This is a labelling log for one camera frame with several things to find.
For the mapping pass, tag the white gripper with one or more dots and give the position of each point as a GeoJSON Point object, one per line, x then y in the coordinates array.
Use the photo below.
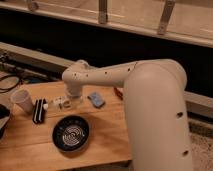
{"type": "Point", "coordinates": [59, 103]}

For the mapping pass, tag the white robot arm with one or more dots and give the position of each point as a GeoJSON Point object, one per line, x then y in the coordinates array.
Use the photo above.
{"type": "Point", "coordinates": [154, 105]}

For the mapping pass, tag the dark ceramic bowl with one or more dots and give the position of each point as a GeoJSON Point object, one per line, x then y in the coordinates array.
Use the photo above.
{"type": "Point", "coordinates": [70, 133]}

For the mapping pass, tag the blue sponge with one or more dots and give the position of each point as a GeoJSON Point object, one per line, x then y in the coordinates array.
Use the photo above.
{"type": "Point", "coordinates": [96, 100]}

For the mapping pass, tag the black rectangular block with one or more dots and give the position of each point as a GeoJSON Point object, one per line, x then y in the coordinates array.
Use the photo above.
{"type": "Point", "coordinates": [39, 111]}

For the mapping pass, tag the white plastic cup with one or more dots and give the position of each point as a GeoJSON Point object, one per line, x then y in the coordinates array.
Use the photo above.
{"type": "Point", "coordinates": [23, 99]}

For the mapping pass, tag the small red object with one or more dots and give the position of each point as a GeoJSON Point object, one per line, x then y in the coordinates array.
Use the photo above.
{"type": "Point", "coordinates": [118, 93]}

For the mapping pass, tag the wooden table board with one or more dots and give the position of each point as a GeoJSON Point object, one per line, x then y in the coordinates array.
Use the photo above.
{"type": "Point", "coordinates": [26, 146]}

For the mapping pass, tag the dark object at left edge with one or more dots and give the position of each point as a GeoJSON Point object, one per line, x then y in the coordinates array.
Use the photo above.
{"type": "Point", "coordinates": [4, 117]}

